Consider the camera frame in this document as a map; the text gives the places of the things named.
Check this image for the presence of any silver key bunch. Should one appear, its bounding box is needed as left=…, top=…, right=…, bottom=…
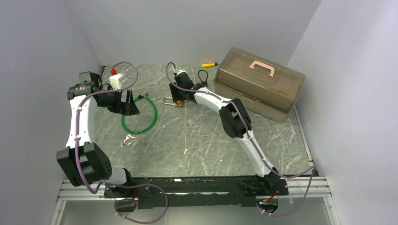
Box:
left=119, top=134, right=136, bottom=148

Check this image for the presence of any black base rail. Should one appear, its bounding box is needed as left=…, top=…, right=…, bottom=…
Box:
left=104, top=175, right=289, bottom=209

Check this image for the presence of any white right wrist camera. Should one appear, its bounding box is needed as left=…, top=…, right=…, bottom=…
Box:
left=175, top=69, right=186, bottom=76

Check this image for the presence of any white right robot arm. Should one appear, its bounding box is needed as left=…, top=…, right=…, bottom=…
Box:
left=169, top=69, right=286, bottom=195

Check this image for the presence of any green cable lock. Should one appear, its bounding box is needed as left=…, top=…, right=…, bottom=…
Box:
left=121, top=91, right=158, bottom=135

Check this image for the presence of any translucent brown toolbox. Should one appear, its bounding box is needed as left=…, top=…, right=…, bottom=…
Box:
left=214, top=47, right=306, bottom=122

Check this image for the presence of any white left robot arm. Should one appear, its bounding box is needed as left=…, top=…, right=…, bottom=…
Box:
left=56, top=71, right=140, bottom=197

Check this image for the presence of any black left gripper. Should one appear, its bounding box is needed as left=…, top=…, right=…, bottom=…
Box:
left=97, top=86, right=139, bottom=115

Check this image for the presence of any brass padlock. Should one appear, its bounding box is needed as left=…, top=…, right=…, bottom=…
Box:
left=162, top=97, right=184, bottom=107

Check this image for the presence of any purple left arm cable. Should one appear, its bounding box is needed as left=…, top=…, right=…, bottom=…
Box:
left=74, top=61, right=169, bottom=225

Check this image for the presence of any yellow screwdriver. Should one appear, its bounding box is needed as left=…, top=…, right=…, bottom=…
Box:
left=201, top=63, right=218, bottom=68

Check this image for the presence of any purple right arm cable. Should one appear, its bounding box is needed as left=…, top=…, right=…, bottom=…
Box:
left=165, top=61, right=316, bottom=218

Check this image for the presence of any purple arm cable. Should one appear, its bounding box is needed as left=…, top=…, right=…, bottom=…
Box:
left=165, top=61, right=316, bottom=218
left=74, top=61, right=169, bottom=225

